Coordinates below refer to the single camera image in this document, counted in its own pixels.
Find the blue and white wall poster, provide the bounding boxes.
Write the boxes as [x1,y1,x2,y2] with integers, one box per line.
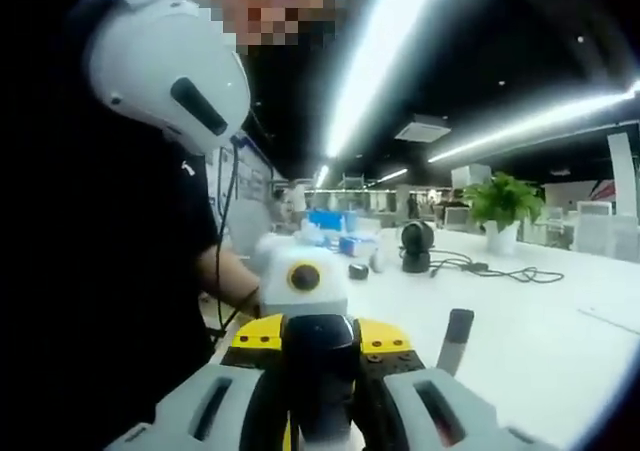
[207,130,289,207]

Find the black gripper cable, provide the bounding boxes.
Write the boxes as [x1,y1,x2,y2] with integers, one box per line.
[209,300,251,345]

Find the blue plastic box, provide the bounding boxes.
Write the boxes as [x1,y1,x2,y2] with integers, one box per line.
[305,210,346,232]

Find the long ceiling light strip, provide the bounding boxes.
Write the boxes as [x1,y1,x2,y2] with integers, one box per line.
[324,0,446,160]
[427,80,640,165]

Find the dark wristband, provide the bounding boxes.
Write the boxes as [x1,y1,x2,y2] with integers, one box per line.
[243,284,262,315]

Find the green potted plant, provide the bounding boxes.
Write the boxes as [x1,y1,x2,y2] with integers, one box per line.
[462,171,546,256]

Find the blue boxes on table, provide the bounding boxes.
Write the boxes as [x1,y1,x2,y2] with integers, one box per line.
[299,220,327,247]

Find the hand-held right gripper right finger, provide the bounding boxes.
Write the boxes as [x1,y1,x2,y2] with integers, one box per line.
[349,318,556,451]

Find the white chest-worn device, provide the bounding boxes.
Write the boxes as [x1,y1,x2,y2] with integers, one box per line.
[82,0,251,157]

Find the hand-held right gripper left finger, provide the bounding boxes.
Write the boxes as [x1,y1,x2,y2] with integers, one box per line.
[102,313,301,451]

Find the ceiling air vent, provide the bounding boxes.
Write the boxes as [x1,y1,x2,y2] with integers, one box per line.
[394,115,451,142]

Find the small blue white box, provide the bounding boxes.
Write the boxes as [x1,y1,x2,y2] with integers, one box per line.
[338,235,375,257]

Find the metal shelving rack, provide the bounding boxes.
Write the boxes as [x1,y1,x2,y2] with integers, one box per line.
[342,173,379,192]

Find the small white bottle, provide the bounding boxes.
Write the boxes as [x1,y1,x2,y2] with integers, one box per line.
[368,243,389,275]

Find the person's black shirt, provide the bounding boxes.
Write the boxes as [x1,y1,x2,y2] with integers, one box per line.
[19,85,236,451]

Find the thin black device cable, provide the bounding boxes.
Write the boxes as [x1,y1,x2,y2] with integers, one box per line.
[214,140,239,332]

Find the row of white office chairs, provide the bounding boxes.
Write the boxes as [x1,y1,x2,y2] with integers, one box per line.
[544,200,640,265]

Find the black power cable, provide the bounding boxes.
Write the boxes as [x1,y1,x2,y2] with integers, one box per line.
[397,249,565,286]

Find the tall dark bottle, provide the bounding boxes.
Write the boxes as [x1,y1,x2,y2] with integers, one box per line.
[284,363,362,446]

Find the small dark cosmetic bottle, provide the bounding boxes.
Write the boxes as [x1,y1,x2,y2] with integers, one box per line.
[437,341,469,377]

